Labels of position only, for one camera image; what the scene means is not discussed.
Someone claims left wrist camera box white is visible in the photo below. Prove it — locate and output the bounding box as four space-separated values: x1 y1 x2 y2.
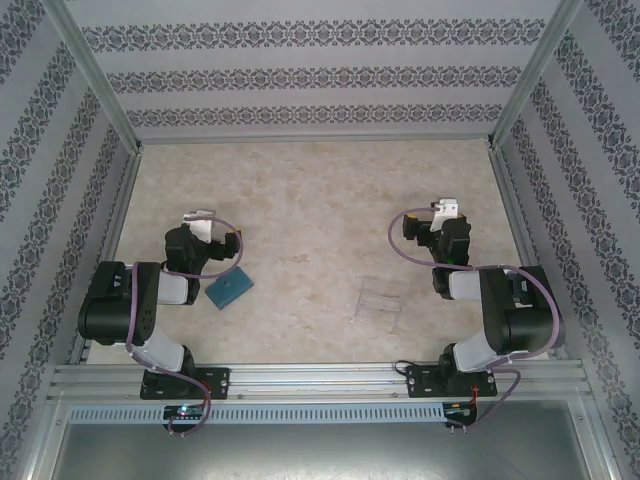
181 208 215 245

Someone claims grey metal panel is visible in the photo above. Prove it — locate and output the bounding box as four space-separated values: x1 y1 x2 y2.
49 422 599 480

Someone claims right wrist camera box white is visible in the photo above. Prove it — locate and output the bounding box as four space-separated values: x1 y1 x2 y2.
430 198 460 234

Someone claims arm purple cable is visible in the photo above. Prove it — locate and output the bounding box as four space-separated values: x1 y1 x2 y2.
388 205 561 432
124 213 245 437

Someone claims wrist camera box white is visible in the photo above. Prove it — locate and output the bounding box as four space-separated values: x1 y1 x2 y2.
181 208 215 245
430 198 460 234

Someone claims aluminium upright frame post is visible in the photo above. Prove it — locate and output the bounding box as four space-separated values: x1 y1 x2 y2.
38 0 145 151
487 0 585 150

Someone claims slotted grey cable duct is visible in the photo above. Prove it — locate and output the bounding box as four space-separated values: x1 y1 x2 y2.
67 403 447 424

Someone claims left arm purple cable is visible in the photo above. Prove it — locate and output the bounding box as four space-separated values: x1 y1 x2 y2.
124 213 245 437

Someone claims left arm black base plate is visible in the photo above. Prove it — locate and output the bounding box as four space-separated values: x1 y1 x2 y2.
139 367 232 401

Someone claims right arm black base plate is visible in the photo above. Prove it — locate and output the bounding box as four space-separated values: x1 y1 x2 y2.
405 363 500 400

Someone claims teal leather card holder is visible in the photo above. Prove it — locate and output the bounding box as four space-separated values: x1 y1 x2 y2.
203 265 257 313

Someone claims clear acrylic card stand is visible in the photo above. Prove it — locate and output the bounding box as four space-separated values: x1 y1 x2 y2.
353 274 405 319

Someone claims aluminium table edge rail long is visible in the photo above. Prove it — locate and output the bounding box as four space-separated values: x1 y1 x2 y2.
135 133 494 147

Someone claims aluminium mounting rail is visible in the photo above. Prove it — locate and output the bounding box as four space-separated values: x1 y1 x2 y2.
48 360 594 402

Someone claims aluminium table side rail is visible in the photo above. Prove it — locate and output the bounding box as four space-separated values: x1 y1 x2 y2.
69 147 146 366
487 142 570 361

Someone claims aluminium lower frame leg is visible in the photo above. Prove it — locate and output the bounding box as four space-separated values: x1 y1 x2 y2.
579 394 624 480
22 394 69 480

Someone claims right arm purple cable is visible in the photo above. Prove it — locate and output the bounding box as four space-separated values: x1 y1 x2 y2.
388 205 561 432

